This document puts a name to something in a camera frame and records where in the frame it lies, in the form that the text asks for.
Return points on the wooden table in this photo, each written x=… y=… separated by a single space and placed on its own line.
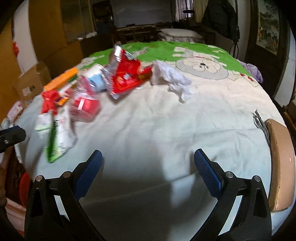
x=138 y=30

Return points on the cardboard box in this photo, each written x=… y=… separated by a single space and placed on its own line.
x=30 y=81

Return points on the orange box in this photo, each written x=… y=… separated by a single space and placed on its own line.
x=61 y=80

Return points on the white crumpled plastic bag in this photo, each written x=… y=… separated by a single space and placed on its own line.
x=171 y=75

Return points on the yellow wooden cabinet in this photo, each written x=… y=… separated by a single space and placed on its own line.
x=46 y=27

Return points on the green white packet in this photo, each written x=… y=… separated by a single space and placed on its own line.
x=57 y=139

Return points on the folded patterned quilt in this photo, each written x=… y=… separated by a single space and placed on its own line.
x=166 y=39

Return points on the black jacket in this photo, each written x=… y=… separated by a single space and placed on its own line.
x=219 y=18

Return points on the clear red plastic wrapper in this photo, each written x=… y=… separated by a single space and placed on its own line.
x=84 y=104

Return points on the black coat rack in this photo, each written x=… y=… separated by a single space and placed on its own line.
x=236 y=46

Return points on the wall painting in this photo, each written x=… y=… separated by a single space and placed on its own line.
x=268 y=30

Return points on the white printed paper cup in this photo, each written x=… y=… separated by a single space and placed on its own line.
x=92 y=71

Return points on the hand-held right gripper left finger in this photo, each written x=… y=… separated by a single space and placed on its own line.
x=90 y=170

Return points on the white pillow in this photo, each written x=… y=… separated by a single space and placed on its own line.
x=178 y=33

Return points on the red snack packet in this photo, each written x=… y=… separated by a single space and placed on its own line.
x=124 y=76

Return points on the beige jacket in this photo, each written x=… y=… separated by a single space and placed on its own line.
x=198 y=9

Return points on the red basin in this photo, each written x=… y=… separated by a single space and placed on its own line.
x=25 y=187

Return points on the window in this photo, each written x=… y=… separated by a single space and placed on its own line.
x=182 y=9

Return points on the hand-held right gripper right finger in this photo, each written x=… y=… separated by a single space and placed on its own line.
x=205 y=170

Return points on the red crumpled wrapper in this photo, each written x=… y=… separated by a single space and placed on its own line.
x=49 y=99

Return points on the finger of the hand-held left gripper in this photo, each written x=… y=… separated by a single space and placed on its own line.
x=11 y=138

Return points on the tan wooden board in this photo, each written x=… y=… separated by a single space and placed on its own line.
x=281 y=162

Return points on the purple cloth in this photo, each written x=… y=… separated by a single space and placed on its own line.
x=253 y=69

